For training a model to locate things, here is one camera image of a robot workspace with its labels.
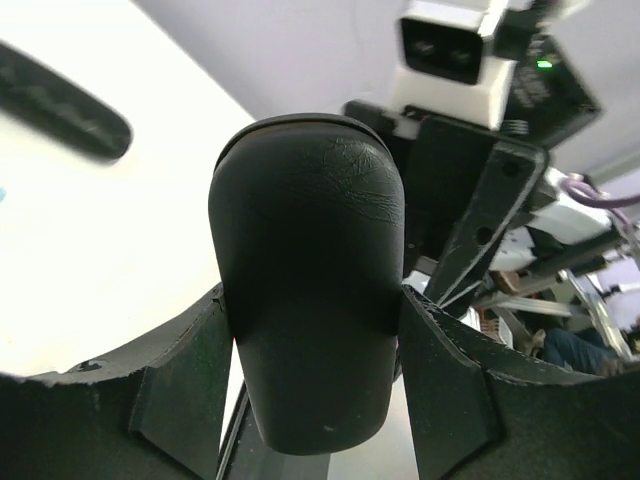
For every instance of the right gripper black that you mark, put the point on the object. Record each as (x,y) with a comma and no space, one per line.
(475,181)

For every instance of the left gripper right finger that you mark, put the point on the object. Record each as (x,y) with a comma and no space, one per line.
(479,410)

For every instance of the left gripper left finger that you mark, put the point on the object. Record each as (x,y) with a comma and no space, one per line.
(150,409)

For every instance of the black glasses case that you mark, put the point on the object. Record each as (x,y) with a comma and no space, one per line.
(61,109)
(307,220)

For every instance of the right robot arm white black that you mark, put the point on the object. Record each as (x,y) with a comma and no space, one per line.
(561,235)

